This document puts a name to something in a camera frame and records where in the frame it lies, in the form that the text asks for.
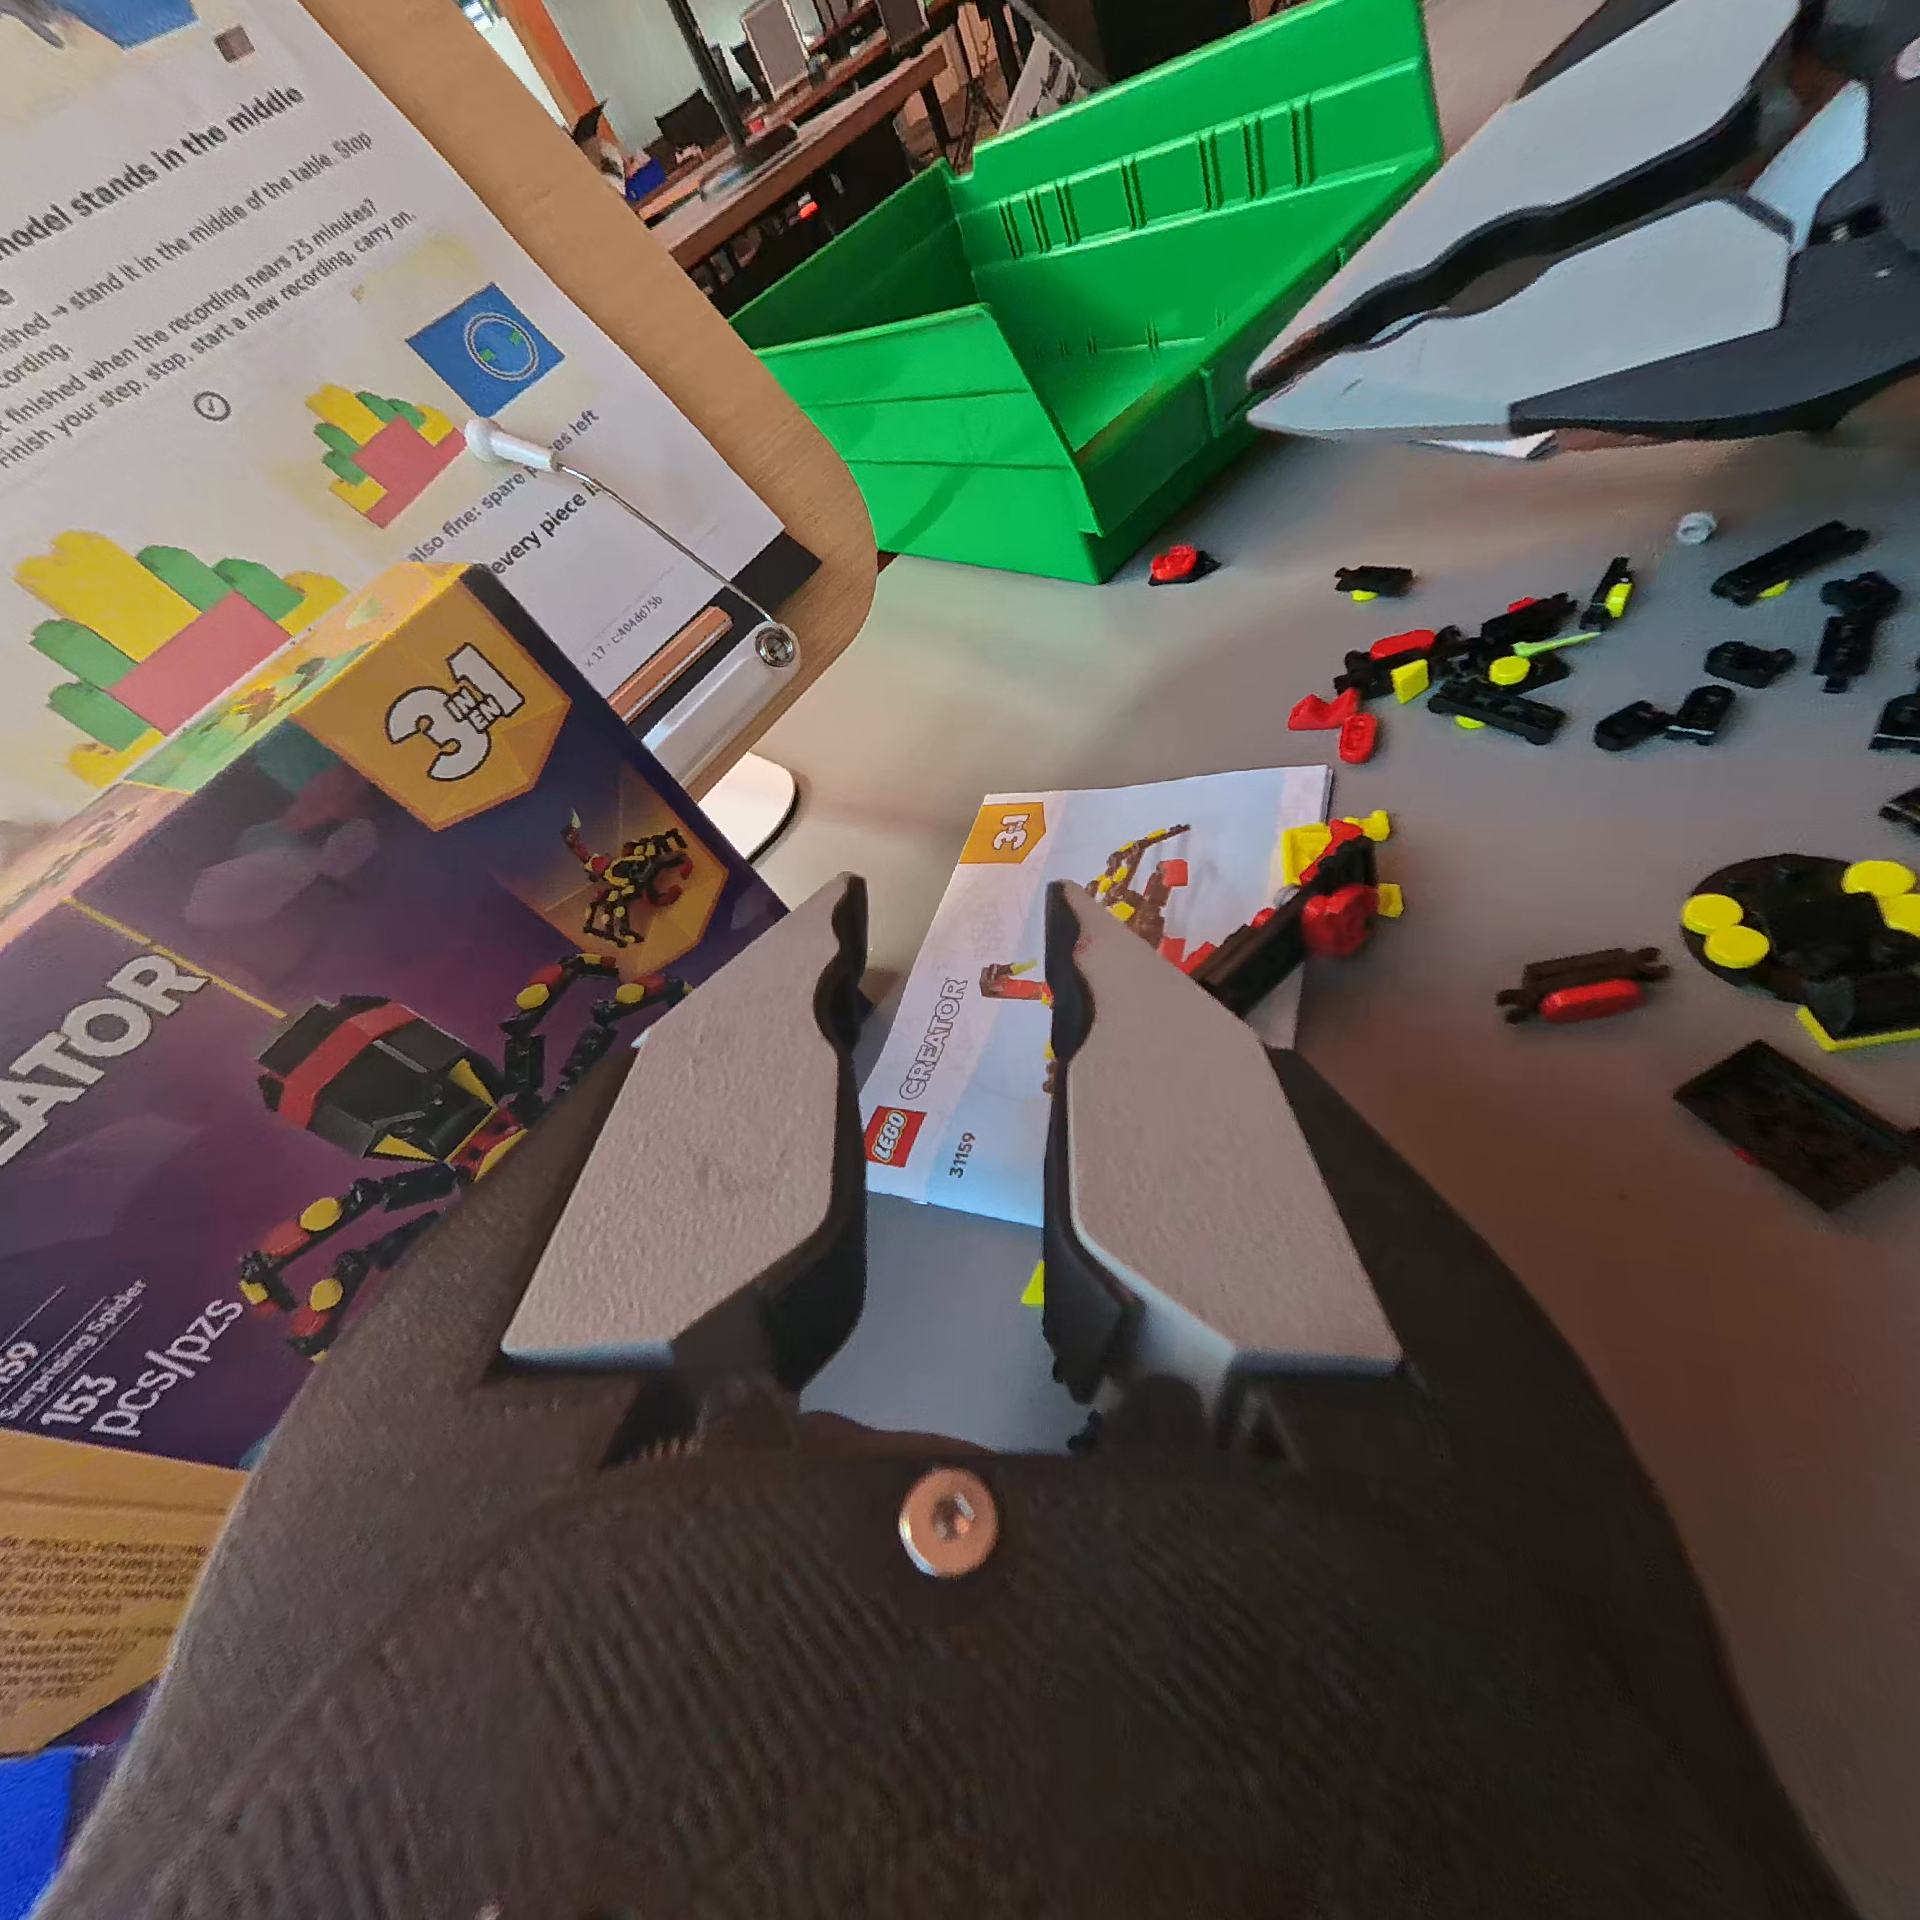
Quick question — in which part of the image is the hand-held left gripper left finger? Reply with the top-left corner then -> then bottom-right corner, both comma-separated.
497,876 -> 877,1401

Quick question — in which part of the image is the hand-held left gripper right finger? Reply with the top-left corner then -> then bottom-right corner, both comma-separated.
1037,881 -> 1406,1418

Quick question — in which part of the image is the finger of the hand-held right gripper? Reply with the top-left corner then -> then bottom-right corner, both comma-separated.
1276,0 -> 1824,386
1247,85 -> 1920,446

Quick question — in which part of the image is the red yellow black lego model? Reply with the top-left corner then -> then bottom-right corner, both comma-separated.
1157,811 -> 1398,1015

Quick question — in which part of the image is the pile of lego pieces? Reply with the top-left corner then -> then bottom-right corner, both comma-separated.
1284,510 -> 1920,1219

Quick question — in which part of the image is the purple lego set box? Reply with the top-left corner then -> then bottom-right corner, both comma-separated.
0,570 -> 792,1758

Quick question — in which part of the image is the open spider instruction booklet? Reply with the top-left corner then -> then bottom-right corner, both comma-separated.
863,767 -> 1339,1219

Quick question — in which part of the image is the green plastic bin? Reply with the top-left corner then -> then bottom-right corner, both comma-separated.
730,0 -> 1443,588

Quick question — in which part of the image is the blue plastic bin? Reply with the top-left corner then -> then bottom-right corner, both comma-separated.
0,1757 -> 86,1920

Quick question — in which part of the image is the printed instruction sheet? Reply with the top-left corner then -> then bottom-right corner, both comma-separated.
0,0 -> 807,812

